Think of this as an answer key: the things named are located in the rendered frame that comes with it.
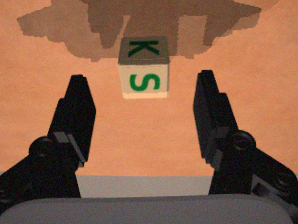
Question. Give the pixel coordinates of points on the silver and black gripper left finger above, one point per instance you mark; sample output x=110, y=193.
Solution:
x=65, y=149

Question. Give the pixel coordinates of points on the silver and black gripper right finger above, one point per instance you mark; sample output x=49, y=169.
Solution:
x=242, y=164

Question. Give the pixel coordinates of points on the beige letter block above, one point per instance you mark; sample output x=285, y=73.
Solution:
x=144, y=67

